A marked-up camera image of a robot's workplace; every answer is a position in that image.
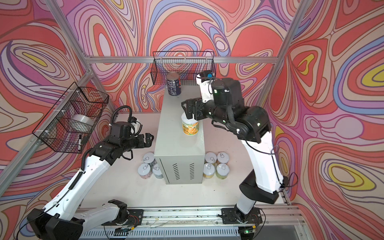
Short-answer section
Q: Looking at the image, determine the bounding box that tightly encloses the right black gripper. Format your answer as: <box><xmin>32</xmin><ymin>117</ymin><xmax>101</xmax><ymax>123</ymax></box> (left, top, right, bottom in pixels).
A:
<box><xmin>183</xmin><ymin>96</ymin><xmax>235</xmax><ymax>128</ymax></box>

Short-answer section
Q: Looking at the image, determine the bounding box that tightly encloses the orange peach can large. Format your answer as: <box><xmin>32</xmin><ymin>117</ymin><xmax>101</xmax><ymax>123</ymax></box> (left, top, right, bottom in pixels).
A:
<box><xmin>181</xmin><ymin>113</ymin><xmax>199</xmax><ymax>136</ymax></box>

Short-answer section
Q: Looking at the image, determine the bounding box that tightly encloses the dark blue tomato can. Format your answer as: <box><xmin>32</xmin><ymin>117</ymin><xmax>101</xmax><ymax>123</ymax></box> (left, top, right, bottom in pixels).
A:
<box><xmin>166</xmin><ymin>72</ymin><xmax>182</xmax><ymax>96</ymax></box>

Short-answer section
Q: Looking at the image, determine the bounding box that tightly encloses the green label can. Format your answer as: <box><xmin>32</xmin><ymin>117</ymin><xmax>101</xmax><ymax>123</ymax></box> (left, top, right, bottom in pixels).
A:
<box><xmin>216</xmin><ymin>164</ymin><xmax>230</xmax><ymax>180</ymax></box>

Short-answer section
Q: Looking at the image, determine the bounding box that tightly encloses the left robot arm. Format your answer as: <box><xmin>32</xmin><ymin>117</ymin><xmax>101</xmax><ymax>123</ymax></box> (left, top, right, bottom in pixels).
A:
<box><xmin>27</xmin><ymin>106</ymin><xmax>154</xmax><ymax>240</ymax></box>

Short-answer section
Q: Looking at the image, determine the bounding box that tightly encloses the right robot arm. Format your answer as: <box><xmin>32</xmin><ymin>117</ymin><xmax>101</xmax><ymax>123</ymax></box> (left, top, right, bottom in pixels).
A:
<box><xmin>182</xmin><ymin>74</ymin><xmax>289</xmax><ymax>223</ymax></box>

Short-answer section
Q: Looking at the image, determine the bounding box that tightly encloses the grey metal cabinet counter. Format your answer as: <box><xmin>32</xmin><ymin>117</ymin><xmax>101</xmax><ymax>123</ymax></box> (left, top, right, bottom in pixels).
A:
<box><xmin>155</xmin><ymin>86</ymin><xmax>206</xmax><ymax>185</ymax></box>

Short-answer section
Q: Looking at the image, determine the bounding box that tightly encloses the white lid can back-left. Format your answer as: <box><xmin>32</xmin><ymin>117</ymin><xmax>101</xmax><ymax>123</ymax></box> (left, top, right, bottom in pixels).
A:
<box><xmin>143</xmin><ymin>152</ymin><xmax>157</xmax><ymax>168</ymax></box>

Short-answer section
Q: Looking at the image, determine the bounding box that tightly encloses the white lid can front-left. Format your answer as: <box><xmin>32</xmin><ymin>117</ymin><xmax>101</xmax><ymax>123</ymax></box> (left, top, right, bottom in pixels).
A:
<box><xmin>138</xmin><ymin>163</ymin><xmax>152</xmax><ymax>179</ymax></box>

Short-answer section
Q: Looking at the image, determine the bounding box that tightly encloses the white lid can front-right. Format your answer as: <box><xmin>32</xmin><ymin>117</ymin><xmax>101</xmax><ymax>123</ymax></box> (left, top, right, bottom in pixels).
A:
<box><xmin>152</xmin><ymin>164</ymin><xmax>164</xmax><ymax>179</ymax></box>

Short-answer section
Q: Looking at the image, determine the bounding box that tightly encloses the right group can back-left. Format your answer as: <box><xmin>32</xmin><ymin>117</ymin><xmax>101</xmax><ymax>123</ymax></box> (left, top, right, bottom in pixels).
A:
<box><xmin>205</xmin><ymin>152</ymin><xmax>217</xmax><ymax>165</ymax></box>

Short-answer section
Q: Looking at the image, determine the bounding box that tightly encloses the right group can back-right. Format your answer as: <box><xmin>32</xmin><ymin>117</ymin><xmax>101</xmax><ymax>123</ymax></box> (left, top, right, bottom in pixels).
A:
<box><xmin>217</xmin><ymin>152</ymin><xmax>230</xmax><ymax>164</ymax></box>

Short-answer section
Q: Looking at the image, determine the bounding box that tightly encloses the right group can front-left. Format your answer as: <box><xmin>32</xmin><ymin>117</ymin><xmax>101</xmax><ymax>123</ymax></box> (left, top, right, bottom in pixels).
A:
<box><xmin>203</xmin><ymin>163</ymin><xmax>216</xmax><ymax>179</ymax></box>

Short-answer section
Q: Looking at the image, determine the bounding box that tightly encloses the silver tape roll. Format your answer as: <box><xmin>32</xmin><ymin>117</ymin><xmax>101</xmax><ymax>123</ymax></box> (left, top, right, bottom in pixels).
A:
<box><xmin>72</xmin><ymin>114</ymin><xmax>94</xmax><ymax>126</ymax></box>

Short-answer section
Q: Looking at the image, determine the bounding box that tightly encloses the black marker pen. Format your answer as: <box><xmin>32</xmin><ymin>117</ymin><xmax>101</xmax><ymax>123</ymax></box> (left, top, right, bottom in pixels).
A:
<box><xmin>78</xmin><ymin>134</ymin><xmax>82</xmax><ymax>152</ymax></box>

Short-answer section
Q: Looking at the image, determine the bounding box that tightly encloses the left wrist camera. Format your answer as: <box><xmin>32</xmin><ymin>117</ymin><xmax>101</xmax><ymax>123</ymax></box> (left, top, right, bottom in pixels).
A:
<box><xmin>130</xmin><ymin>117</ymin><xmax>143</xmax><ymax>135</ymax></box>

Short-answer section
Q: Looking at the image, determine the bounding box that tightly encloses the black wire basket back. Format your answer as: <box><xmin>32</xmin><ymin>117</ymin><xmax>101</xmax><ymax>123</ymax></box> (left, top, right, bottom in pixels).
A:
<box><xmin>151</xmin><ymin>51</ymin><xmax>216</xmax><ymax>86</ymax></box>

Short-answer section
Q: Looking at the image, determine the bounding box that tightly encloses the black wire basket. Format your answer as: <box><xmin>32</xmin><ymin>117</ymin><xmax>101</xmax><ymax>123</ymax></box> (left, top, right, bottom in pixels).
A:
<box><xmin>32</xmin><ymin>83</ymin><xmax>109</xmax><ymax>154</ymax></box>
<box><xmin>151</xmin><ymin>51</ymin><xmax>216</xmax><ymax>86</ymax></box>

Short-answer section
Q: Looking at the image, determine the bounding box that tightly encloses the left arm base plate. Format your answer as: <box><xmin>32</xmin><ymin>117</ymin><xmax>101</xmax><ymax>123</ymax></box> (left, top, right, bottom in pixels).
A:
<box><xmin>102</xmin><ymin>209</ymin><xmax>144</xmax><ymax>227</ymax></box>

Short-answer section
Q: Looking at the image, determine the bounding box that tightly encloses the black wire basket left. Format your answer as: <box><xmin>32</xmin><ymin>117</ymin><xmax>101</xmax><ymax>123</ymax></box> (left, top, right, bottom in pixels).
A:
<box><xmin>32</xmin><ymin>83</ymin><xmax>109</xmax><ymax>154</ymax></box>

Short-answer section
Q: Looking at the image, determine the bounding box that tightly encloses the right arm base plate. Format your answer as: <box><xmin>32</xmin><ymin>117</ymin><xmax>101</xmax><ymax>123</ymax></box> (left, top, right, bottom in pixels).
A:
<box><xmin>219</xmin><ymin>207</ymin><xmax>263</xmax><ymax>226</ymax></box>

